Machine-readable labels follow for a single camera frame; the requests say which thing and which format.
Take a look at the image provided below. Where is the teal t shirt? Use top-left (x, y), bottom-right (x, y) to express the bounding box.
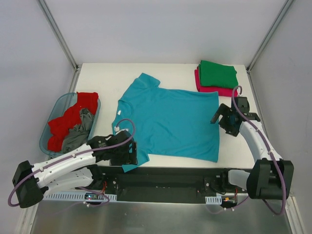
top-left (112, 73), bottom-right (220, 172)

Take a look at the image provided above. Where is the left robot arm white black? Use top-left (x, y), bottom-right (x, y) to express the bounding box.
top-left (7, 130), bottom-right (137, 209)

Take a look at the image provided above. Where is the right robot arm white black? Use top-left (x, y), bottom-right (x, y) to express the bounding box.
top-left (211, 97), bottom-right (294, 201)

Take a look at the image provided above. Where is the folded pink t shirt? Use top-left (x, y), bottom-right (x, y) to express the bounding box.
top-left (195, 67), bottom-right (233, 97)

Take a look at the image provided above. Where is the folded green t shirt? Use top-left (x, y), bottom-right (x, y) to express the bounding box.
top-left (198, 60), bottom-right (238, 89)

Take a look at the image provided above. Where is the grey t shirt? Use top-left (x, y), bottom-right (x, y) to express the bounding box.
top-left (61, 108), bottom-right (94, 154)

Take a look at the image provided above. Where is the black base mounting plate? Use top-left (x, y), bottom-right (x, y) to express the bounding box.
top-left (46, 163), bottom-right (278, 202)

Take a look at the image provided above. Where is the red t shirt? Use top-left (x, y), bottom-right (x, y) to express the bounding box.
top-left (47, 91), bottom-right (99, 152)

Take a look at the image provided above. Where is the translucent blue plastic basket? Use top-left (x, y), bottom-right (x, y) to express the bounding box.
top-left (38, 92), bottom-right (102, 159)

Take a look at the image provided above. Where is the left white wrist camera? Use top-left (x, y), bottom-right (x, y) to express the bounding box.
top-left (113, 126), bottom-right (129, 135)

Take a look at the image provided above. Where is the right aluminium side rail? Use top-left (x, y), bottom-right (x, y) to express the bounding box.
top-left (247, 69), bottom-right (271, 141)

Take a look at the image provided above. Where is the right white cable duct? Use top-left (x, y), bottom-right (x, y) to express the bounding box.
top-left (205, 195), bottom-right (222, 205)

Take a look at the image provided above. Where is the right aluminium frame post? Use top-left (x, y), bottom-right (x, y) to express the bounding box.
top-left (246, 0), bottom-right (295, 74)

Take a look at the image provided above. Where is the aluminium frame post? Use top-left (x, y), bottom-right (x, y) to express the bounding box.
top-left (37, 0), bottom-right (78, 71)
top-left (246, 0), bottom-right (295, 74)

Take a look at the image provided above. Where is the left aluminium frame post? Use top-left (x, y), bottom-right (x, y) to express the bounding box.
top-left (37, 0), bottom-right (78, 71)

